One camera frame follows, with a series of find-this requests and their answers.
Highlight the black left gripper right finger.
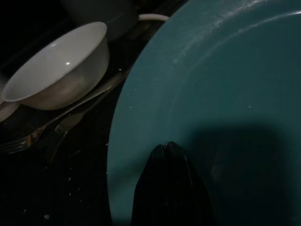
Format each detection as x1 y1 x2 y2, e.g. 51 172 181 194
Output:
166 141 214 226

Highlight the teal blue plate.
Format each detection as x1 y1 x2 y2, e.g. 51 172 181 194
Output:
106 0 301 226

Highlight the steel fork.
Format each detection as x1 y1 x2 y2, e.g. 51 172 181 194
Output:
44 110 86 165
0 70 127 155

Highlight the white printed mug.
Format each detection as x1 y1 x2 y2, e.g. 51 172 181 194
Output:
0 100 21 122

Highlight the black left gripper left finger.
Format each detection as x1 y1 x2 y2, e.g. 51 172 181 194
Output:
130 143 168 226

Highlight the grey cylindrical water dispenser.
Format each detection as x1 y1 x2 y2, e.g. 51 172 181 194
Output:
60 0 140 42

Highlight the white bowl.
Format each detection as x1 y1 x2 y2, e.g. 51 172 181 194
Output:
0 21 111 111

